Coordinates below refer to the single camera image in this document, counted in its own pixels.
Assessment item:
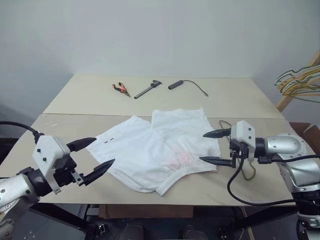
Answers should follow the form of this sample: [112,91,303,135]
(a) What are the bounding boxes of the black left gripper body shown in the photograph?
[52,152,85,187]

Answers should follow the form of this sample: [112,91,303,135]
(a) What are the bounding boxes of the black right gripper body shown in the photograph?
[228,141,249,163]

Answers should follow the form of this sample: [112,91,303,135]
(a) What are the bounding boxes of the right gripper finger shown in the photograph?
[202,127,232,140]
[198,156,237,169]

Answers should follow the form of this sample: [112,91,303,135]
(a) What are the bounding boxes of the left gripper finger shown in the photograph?
[65,136,98,153]
[82,158,117,187]

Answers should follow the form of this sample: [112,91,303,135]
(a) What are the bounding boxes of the white shorts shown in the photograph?
[85,107,221,197]

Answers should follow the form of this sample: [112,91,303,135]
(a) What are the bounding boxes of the dark grey rounded cap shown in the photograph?
[121,221,149,240]

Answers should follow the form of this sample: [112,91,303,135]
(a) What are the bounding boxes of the black and silver caliper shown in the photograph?
[133,79,163,100]

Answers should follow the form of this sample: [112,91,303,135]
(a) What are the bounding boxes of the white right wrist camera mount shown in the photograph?
[229,120,257,161]

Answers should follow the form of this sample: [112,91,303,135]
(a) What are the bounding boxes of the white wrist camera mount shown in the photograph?
[229,120,257,161]
[32,135,71,195]

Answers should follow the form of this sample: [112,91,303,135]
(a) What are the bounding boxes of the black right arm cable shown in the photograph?
[226,157,301,207]
[258,154,320,165]

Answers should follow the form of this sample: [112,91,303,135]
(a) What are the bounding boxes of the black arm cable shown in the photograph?
[226,157,301,207]
[258,154,320,165]
[0,121,43,138]

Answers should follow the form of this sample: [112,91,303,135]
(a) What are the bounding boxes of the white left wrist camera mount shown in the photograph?
[32,135,71,195]

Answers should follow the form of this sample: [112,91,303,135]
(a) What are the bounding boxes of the black table frame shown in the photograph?
[27,201,302,240]

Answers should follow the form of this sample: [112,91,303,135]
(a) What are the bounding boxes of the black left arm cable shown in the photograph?
[0,121,43,138]

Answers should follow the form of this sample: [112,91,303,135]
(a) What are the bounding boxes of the black adapter with cable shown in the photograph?
[167,79,211,98]

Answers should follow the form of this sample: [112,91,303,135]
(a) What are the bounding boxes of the bunch of wire hangers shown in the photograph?
[275,49,320,114]

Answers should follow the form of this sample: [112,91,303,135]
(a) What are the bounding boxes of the orange handled pliers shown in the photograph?
[111,82,132,99]

